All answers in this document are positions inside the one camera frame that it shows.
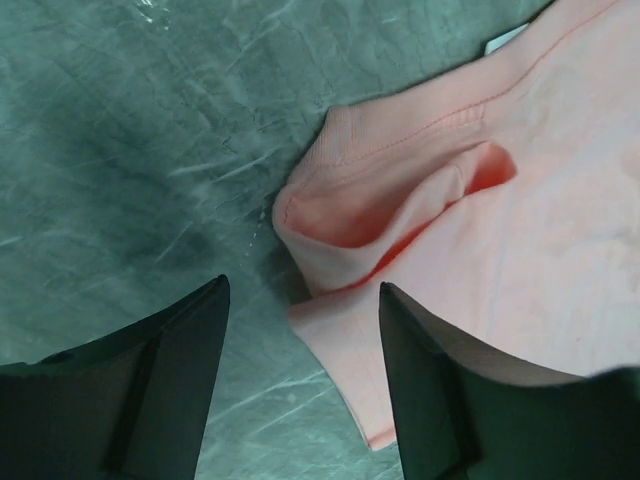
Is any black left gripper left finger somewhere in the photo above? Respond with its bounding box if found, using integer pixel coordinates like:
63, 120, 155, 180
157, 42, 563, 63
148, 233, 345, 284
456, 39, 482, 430
1, 276, 230, 479

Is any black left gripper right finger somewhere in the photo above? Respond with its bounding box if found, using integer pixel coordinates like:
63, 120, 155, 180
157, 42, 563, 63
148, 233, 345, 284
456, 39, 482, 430
379, 283, 639, 479

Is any salmon pink t shirt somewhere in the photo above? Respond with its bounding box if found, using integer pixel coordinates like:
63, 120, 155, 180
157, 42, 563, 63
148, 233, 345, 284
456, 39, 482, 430
273, 1, 639, 450

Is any white care label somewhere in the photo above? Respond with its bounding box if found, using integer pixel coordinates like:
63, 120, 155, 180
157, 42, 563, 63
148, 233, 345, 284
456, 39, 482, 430
484, 23, 529, 56

